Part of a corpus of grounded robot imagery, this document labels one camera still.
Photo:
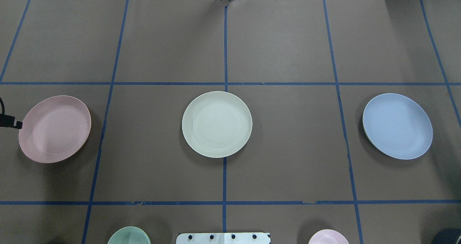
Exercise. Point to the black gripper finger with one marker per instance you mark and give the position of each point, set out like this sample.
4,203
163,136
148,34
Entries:
8,121

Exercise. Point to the pink plate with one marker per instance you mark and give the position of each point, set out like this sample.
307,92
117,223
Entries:
55,129

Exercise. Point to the blue plate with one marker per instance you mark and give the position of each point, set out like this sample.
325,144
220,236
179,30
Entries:
397,126

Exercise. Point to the green bowl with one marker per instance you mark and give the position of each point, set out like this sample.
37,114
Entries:
129,235

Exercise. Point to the cream plate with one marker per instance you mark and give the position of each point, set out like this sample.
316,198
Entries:
217,124

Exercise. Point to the pink bowl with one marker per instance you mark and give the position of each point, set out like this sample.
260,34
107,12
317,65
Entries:
328,236

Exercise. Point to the dark blue pot with lid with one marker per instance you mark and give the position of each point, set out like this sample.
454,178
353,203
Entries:
447,236

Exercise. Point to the white pedestal base plate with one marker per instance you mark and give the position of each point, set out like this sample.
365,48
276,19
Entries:
224,238

